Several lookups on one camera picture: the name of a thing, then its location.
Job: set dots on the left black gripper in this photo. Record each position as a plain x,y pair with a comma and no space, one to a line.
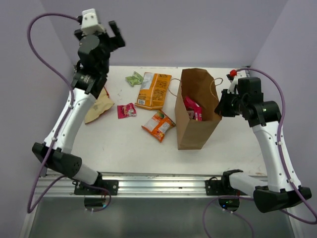
116,42

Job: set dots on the tall orange snack bag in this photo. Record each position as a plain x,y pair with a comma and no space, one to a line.
153,91

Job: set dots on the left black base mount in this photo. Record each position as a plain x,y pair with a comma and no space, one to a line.
111,186

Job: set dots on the brown paper bag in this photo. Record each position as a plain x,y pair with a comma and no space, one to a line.
199,86

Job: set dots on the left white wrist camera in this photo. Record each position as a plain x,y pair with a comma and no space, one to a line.
90,22

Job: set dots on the small pink snack packet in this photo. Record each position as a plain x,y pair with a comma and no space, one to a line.
125,111

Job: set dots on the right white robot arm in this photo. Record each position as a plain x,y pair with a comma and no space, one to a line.
283,189

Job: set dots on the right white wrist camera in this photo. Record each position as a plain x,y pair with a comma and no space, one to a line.
232,77

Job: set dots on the aluminium rail frame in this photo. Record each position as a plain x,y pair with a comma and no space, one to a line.
133,186

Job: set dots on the red and cream chip bag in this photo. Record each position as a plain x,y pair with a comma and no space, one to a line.
101,105

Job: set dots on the large pink cookie bag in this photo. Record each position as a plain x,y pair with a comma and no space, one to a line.
193,109

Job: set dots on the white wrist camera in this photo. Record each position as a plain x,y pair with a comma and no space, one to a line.
232,77
90,22

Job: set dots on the green snack packet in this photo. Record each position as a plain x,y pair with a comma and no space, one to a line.
134,79

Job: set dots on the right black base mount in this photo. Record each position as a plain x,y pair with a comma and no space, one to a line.
213,187

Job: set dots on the small orange snack packet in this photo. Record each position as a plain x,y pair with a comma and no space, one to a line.
158,125

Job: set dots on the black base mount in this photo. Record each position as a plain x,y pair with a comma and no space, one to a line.
213,187
111,186

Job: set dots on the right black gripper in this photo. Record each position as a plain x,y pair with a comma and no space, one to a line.
221,109

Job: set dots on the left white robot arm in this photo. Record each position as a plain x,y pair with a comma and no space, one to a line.
90,76

